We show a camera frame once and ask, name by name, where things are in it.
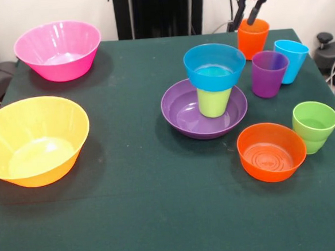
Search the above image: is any purple cup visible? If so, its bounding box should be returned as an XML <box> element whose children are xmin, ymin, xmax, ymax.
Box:
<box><xmin>249</xmin><ymin>49</ymin><xmax>292</xmax><ymax>100</ymax></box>

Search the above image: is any small blue bowl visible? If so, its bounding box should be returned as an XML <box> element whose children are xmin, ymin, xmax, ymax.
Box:
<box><xmin>182</xmin><ymin>41</ymin><xmax>249</xmax><ymax>95</ymax></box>

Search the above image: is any lime yellow cup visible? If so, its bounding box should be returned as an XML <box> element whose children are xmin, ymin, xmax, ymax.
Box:
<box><xmin>197</xmin><ymin>85</ymin><xmax>234</xmax><ymax>119</ymax></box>

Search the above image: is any purple bowl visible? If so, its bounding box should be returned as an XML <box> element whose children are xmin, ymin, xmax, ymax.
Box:
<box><xmin>158</xmin><ymin>73</ymin><xmax>251</xmax><ymax>143</ymax></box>

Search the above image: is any orange cup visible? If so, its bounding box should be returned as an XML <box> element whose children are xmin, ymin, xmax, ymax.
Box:
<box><xmin>236</xmin><ymin>17</ymin><xmax>272</xmax><ymax>61</ymax></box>

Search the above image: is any blue cup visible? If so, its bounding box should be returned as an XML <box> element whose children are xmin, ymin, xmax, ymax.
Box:
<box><xmin>273</xmin><ymin>38</ymin><xmax>311</xmax><ymax>85</ymax></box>

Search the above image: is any black equipment with knob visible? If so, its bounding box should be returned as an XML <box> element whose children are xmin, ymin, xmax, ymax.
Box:
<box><xmin>312</xmin><ymin>32</ymin><xmax>335</xmax><ymax>77</ymax></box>

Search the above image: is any green cup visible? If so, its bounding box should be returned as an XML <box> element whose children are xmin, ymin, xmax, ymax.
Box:
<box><xmin>291</xmin><ymin>100</ymin><xmax>335</xmax><ymax>145</ymax></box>
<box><xmin>300</xmin><ymin>135</ymin><xmax>330</xmax><ymax>156</ymax></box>

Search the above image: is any small orange bowl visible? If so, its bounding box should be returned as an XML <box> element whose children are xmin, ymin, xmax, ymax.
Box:
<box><xmin>235</xmin><ymin>119</ymin><xmax>309</xmax><ymax>185</ymax></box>

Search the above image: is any dark green tablecloth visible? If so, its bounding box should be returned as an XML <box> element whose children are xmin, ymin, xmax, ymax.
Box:
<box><xmin>0</xmin><ymin>24</ymin><xmax>335</xmax><ymax>251</ymax></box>

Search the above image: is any large pink bowl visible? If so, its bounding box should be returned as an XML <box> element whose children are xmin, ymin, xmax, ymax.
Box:
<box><xmin>11</xmin><ymin>18</ymin><xmax>105</xmax><ymax>85</ymax></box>

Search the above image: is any large orange yellow bowl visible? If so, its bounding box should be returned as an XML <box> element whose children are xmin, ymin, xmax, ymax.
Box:
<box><xmin>0</xmin><ymin>93</ymin><xmax>95</xmax><ymax>190</ymax></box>

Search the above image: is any white cable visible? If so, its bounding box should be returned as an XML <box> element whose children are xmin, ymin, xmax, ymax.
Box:
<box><xmin>211</xmin><ymin>20</ymin><xmax>232</xmax><ymax>34</ymax></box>

